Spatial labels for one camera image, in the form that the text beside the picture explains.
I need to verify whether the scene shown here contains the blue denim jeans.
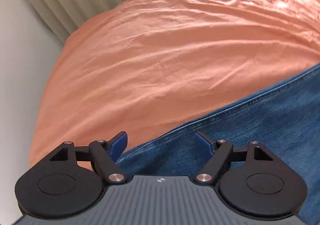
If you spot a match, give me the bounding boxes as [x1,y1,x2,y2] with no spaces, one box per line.
[117,65,319,224]

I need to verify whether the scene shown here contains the orange bed cover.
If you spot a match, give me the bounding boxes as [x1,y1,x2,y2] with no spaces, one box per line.
[29,0,319,165]

